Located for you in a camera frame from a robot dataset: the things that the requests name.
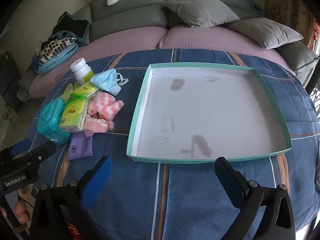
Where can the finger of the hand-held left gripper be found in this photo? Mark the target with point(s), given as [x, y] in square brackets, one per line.
[40, 155]
[22, 146]

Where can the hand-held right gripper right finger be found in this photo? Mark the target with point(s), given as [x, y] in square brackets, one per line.
[226, 177]

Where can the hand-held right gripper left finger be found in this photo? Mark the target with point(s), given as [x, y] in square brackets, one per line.
[100, 180]

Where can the green tissue pack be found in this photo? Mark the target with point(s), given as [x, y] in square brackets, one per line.
[85, 90]
[72, 115]

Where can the pink lace cloth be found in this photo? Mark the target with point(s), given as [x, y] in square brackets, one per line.
[96, 126]

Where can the light green cloth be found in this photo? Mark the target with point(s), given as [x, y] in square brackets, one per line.
[67, 92]

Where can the teal-rimmed white box tray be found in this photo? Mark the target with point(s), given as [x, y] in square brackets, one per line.
[200, 110]

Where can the pink white fuzzy towel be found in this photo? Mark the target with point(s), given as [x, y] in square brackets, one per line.
[105, 105]

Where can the blue face mask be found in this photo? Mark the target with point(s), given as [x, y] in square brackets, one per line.
[106, 81]

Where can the person's left hand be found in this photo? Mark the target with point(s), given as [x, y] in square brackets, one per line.
[21, 210]

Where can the teal wet wipes pack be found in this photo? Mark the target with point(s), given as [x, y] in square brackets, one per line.
[51, 120]

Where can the purple packet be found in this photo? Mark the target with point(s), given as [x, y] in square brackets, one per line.
[80, 146]

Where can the blue plaid blanket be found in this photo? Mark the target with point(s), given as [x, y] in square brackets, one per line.
[187, 192]

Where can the dark grey cabinet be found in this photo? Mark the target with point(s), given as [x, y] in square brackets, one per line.
[10, 80]

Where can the light blue cushion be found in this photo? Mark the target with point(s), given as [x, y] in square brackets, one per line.
[58, 61]

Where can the white pill bottle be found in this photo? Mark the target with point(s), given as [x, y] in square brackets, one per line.
[81, 71]

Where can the black white patterned cushion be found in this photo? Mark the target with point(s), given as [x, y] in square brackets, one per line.
[56, 48]

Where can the black teal bag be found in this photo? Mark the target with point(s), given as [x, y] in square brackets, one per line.
[72, 27]

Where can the grey pillow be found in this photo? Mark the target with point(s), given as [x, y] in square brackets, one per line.
[267, 32]
[202, 7]

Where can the grey sofa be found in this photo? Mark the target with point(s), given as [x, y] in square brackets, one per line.
[130, 15]

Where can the teal fabric piece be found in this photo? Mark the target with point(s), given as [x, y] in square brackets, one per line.
[256, 7]

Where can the floral beige curtain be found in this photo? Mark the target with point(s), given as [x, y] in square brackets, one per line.
[287, 5]

